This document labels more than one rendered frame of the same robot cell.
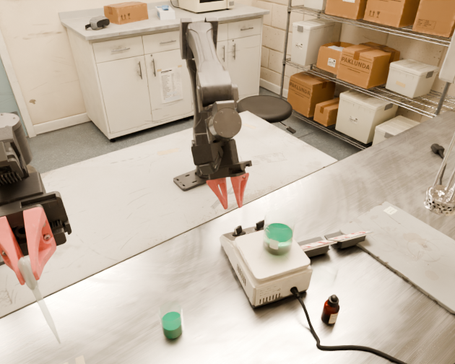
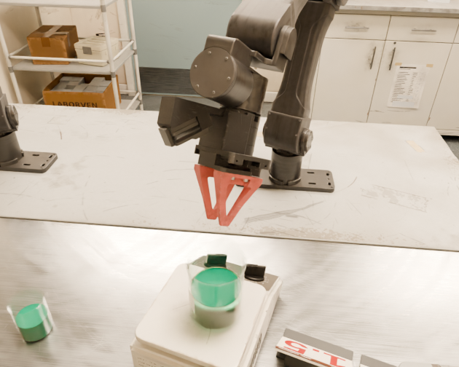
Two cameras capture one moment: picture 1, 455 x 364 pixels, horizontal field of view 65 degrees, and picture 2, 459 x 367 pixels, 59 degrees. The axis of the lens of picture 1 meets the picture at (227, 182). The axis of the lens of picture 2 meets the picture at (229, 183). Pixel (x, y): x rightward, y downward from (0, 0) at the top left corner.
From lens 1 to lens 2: 0.46 m
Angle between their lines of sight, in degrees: 33
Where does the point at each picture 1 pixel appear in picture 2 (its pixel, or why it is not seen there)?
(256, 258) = (170, 306)
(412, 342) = not seen: outside the picture
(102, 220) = (124, 174)
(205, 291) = (117, 312)
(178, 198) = not seen: hidden behind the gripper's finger
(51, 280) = (22, 205)
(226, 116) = (213, 61)
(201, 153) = (165, 110)
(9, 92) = not seen: hidden behind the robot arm
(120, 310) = (26, 271)
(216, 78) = (262, 10)
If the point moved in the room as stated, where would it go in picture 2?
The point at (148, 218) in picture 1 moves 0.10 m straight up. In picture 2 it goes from (165, 194) to (161, 150)
